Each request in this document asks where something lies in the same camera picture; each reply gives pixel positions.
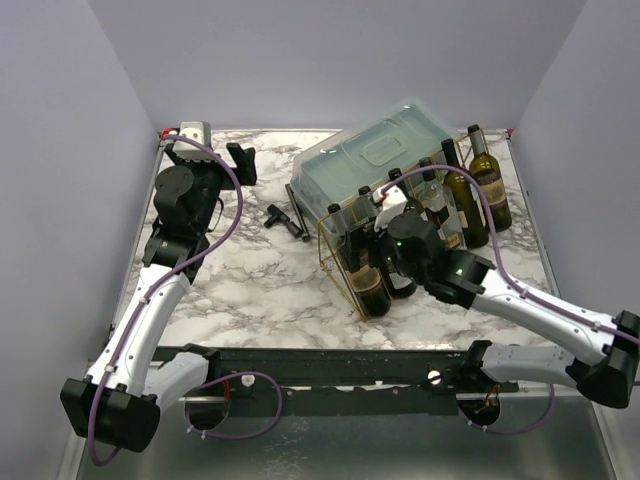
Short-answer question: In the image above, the green wine bottle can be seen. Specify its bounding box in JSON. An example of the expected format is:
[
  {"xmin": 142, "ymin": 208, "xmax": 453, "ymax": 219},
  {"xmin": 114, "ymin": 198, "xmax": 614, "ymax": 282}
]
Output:
[
  {"xmin": 388, "ymin": 168, "xmax": 425, "ymax": 216},
  {"xmin": 467, "ymin": 124, "xmax": 512, "ymax": 232},
  {"xmin": 441, "ymin": 138, "xmax": 489, "ymax": 249},
  {"xmin": 358, "ymin": 185, "xmax": 417, "ymax": 299},
  {"xmin": 327, "ymin": 203, "xmax": 391, "ymax": 318}
]

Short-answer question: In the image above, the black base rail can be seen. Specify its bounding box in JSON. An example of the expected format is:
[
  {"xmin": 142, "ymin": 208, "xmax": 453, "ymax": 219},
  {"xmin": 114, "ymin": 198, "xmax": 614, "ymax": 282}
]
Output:
[{"xmin": 149, "ymin": 344, "xmax": 521, "ymax": 419}]

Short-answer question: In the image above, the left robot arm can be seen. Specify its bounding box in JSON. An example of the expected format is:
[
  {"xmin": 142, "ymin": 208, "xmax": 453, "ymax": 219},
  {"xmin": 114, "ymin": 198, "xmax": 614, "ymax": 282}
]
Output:
[{"xmin": 60, "ymin": 135, "xmax": 257, "ymax": 456}]

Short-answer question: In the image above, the clear square glass bottle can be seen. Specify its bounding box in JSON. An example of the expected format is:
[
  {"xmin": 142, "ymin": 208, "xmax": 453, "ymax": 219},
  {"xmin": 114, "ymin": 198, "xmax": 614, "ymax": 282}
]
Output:
[{"xmin": 418, "ymin": 170, "xmax": 466, "ymax": 249}]

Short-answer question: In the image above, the black T-shaped tool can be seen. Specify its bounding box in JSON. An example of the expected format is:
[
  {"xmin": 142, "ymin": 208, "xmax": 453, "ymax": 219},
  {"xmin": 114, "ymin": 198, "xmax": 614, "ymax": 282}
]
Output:
[{"xmin": 264, "ymin": 204, "xmax": 299, "ymax": 238}]

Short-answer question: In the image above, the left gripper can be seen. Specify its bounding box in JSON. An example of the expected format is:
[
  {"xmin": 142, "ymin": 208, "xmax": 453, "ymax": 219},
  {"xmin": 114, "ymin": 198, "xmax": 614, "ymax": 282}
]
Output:
[{"xmin": 167, "ymin": 143, "xmax": 257, "ymax": 233}]

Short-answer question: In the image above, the clear plastic storage box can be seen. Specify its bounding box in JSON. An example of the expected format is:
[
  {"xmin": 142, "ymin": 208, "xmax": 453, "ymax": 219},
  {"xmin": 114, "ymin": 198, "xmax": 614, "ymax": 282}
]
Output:
[{"xmin": 290, "ymin": 98, "xmax": 461, "ymax": 239}]

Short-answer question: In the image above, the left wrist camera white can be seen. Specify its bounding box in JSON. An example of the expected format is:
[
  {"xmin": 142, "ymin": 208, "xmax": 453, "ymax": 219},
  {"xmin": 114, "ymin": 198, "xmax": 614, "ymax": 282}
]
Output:
[{"xmin": 160, "ymin": 121, "xmax": 213, "ymax": 165}]

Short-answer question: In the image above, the dark metal bar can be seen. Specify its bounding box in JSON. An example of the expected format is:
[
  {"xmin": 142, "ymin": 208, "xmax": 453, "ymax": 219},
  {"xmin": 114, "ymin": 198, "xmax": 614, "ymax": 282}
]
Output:
[{"xmin": 285, "ymin": 183, "xmax": 311, "ymax": 242}]

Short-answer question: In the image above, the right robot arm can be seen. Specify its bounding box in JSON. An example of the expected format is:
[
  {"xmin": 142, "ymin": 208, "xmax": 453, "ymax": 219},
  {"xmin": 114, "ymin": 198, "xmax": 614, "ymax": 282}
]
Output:
[{"xmin": 375, "ymin": 211, "xmax": 639, "ymax": 409}]

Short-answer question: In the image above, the gold wire wine rack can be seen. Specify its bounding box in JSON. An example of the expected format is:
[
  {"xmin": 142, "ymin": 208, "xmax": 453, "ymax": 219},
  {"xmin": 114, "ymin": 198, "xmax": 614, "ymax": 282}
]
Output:
[{"xmin": 317, "ymin": 130, "xmax": 501, "ymax": 324}]

